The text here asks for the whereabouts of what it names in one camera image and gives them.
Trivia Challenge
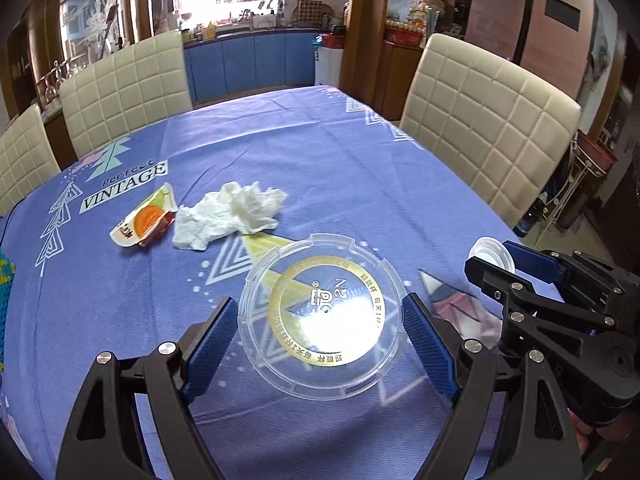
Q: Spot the white bottle cap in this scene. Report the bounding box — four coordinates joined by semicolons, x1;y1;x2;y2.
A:
468;236;515;273

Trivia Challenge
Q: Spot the clear plastic lid gold ring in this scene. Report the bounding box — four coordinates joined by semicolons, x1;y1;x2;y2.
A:
236;232;409;402

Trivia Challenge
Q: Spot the orange white small wrapper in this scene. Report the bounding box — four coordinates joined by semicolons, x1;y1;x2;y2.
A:
110;182;178;248

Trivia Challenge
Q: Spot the white tissue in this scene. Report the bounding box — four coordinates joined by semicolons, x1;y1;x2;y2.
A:
171;181;288;252

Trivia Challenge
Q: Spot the person's hand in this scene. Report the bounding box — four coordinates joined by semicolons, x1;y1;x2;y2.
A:
568;411;639;455

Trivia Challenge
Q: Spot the cream chair right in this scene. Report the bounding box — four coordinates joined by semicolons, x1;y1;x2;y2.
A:
399;34;582;226

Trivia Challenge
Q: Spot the cream chair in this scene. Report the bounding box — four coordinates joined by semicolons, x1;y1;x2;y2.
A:
60;30;192;158
0;104;61;217
399;34;582;226

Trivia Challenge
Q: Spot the blue beaded tissue box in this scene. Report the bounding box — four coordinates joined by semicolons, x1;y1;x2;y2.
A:
0;254;15;370

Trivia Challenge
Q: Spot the blue printed tablecloth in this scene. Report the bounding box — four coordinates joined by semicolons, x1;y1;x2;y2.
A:
1;87;512;479

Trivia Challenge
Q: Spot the brown refrigerator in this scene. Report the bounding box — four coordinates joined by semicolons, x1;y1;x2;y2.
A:
464;0;596;99

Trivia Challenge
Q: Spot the white bin red basket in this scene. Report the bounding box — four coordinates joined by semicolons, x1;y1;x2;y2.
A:
314;34;345;87

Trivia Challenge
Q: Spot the wooden shelf with goods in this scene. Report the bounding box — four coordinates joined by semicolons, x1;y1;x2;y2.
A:
373;0;456;122

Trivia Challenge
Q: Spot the cream chair far left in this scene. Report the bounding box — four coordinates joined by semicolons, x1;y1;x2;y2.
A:
0;104;61;217

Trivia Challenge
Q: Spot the cream chair middle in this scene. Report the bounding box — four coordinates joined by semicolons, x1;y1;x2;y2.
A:
60;30;192;158

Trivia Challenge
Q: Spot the blue kitchen cabinet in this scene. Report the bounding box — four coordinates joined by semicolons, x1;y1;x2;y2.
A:
183;28;319;104

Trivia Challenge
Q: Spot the wooden glass display cabinet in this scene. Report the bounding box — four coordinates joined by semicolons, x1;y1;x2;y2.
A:
0;0;151;126

